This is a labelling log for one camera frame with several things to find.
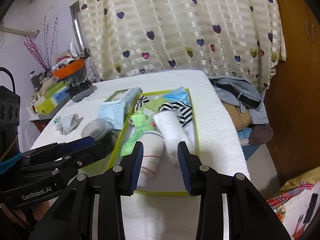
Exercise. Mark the white green sock pair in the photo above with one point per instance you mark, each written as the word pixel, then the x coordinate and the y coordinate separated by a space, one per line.
pixel 57 123

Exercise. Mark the cream red-striped towel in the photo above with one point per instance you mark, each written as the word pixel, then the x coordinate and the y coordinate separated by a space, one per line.
pixel 153 148

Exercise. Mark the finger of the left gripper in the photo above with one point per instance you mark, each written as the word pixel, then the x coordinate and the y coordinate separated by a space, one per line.
pixel 67 144
pixel 91 160

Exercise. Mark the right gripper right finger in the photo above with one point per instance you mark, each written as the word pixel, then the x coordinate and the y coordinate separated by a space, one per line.
pixel 227 202

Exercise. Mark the purple dried flower branches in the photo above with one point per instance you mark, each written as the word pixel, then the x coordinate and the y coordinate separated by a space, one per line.
pixel 43 54

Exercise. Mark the colourful bag on floor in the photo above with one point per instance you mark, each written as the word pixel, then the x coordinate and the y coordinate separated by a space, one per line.
pixel 296 203

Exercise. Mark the grey black device with cables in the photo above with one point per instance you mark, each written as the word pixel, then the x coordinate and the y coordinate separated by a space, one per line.
pixel 78 91

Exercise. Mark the grey lidded plastic container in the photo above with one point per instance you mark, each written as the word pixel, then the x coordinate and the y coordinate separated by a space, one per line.
pixel 100 130

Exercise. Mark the pile of clothes on chair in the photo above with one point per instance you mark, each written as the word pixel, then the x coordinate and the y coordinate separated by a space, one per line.
pixel 245 106

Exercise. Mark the stack of green boxes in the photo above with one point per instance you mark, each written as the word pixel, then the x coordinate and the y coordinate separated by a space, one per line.
pixel 46 106

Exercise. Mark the green shallow cardboard box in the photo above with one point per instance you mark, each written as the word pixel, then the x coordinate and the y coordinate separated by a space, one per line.
pixel 167 180

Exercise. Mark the wooden wardrobe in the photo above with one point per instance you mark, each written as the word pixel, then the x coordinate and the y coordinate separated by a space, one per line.
pixel 292 101

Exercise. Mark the black white striped sock ball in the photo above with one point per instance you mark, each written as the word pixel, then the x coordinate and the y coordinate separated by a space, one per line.
pixel 183 112

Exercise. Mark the green rabbit towel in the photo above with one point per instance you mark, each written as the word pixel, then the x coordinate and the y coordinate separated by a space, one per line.
pixel 152 107

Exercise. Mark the blue face masks bundle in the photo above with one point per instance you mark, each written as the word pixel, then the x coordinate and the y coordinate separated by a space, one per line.
pixel 179 94

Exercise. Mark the wet wipes pack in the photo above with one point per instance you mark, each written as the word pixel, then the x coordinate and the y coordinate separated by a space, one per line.
pixel 117 106

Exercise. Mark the green microfiber cloth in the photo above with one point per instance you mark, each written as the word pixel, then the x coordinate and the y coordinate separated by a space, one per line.
pixel 141 123

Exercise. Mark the heart pattern curtain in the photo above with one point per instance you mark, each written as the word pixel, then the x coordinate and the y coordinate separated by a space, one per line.
pixel 237 38

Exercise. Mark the small striped sock roll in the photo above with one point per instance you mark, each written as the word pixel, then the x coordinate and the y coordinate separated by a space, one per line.
pixel 141 101

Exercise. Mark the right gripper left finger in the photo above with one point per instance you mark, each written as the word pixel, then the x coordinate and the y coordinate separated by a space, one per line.
pixel 93 203

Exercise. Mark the orange tray with clutter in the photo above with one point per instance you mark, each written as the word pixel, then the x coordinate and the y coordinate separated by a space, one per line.
pixel 67 67

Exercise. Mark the grey sock pair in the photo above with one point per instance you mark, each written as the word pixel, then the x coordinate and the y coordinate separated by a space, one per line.
pixel 68 123

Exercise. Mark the white towel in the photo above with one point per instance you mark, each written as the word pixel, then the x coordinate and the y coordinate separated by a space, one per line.
pixel 173 133

